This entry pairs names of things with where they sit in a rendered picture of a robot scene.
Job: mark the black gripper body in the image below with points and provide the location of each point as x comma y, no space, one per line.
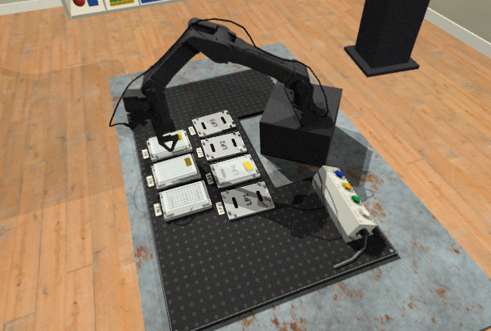
169,126

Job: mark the white button panel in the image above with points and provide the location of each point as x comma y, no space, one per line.
344,207

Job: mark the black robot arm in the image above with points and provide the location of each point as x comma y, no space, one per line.
224,46

